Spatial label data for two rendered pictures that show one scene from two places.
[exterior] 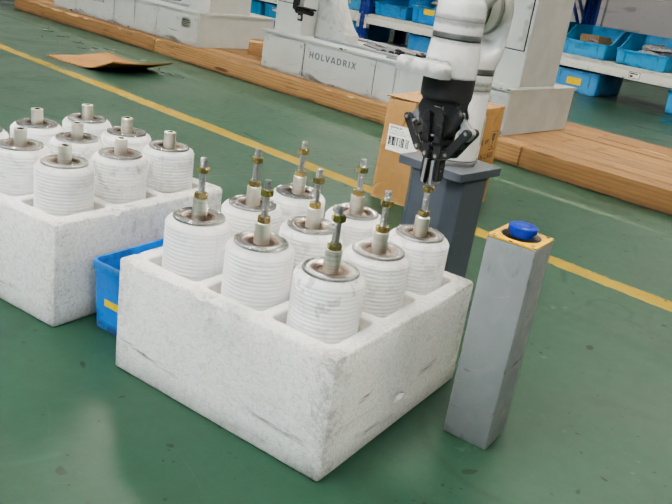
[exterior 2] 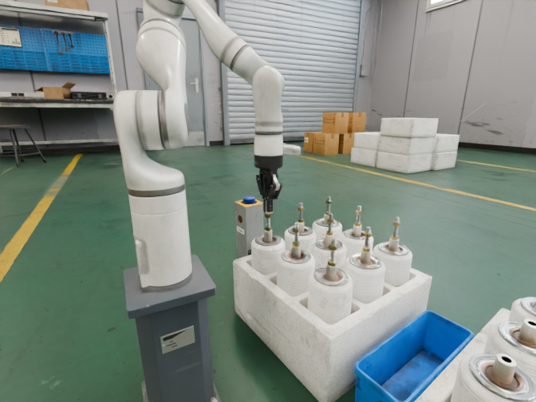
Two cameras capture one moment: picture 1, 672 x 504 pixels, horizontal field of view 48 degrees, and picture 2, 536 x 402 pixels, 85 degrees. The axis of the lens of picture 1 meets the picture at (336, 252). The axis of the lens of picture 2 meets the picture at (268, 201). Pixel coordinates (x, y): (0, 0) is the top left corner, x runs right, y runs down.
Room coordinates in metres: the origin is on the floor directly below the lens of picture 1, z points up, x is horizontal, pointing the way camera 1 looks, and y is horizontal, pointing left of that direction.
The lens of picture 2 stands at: (1.82, 0.17, 0.60)
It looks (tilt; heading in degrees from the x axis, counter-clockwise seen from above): 17 degrees down; 203
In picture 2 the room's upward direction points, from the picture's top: straight up
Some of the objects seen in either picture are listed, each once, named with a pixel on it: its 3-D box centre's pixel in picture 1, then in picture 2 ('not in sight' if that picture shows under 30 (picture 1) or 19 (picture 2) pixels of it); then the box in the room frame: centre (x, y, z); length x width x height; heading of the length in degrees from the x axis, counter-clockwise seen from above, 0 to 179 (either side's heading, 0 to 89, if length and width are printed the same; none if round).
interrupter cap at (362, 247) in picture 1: (378, 250); (300, 230); (1.01, -0.06, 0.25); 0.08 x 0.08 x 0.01
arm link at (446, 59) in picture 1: (445, 53); (275, 141); (1.10, -0.11, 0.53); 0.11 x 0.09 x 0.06; 136
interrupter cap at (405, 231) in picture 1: (419, 234); (268, 240); (1.11, -0.12, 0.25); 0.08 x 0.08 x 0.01
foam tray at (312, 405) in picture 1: (298, 322); (325, 295); (1.07, 0.04, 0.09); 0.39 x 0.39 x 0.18; 58
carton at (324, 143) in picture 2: not in sight; (325, 143); (-2.61, -0.74, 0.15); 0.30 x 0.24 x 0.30; 49
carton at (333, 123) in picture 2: not in sight; (335, 123); (-2.72, -0.65, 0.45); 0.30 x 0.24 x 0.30; 52
